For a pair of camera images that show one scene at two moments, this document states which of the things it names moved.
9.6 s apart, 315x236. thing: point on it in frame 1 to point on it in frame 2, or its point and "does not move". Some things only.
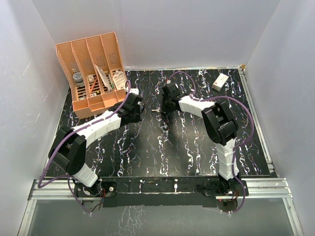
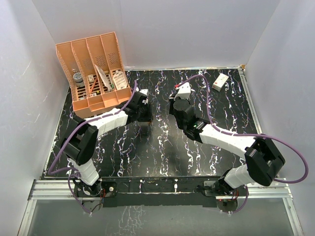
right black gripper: (164, 108) to (171, 105)
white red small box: (220, 81) does not move
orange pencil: (93, 86) does not move
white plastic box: (134, 90) to (144, 91)
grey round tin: (78, 77) does not move
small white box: (91, 78) does not move
